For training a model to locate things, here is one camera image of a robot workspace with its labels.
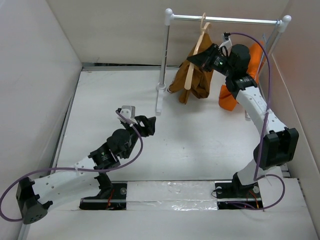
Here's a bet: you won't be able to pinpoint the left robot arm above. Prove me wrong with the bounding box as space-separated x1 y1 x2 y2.
16 115 156 225

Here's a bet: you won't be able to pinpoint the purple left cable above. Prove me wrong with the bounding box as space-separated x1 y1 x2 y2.
0 109 145 223

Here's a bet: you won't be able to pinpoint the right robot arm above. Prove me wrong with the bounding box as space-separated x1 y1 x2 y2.
187 43 299 197

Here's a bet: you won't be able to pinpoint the white clothes rack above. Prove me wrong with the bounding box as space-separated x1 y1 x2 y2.
155 8 292 115

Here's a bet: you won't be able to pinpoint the brown trousers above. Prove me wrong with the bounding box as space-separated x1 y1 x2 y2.
167 31 214 105

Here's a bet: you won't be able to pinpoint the orange garment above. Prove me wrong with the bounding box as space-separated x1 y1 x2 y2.
218 43 263 112

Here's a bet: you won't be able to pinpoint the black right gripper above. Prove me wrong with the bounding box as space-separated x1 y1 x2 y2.
187 42 235 77

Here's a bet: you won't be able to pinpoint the white foil tape strip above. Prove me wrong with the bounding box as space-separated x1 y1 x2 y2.
126 180 218 211

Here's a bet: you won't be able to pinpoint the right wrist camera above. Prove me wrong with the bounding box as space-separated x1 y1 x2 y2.
219 32 233 50

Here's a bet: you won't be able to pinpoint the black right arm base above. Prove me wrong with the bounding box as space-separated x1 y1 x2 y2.
211 180 263 210

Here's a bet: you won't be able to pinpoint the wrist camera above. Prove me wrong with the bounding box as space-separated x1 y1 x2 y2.
116 105 138 125
219 32 233 50

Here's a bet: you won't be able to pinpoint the thin blue wire hanger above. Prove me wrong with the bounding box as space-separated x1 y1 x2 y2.
257 32 271 76

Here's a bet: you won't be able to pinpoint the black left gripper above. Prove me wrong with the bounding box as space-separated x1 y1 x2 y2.
122 115 154 159

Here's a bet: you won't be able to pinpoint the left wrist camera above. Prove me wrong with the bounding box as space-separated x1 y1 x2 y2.
116 105 138 125

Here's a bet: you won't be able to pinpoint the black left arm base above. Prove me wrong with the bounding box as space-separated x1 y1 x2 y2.
79 173 128 211

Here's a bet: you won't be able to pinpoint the beige plastic hanger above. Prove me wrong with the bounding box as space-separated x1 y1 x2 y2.
184 12 211 90

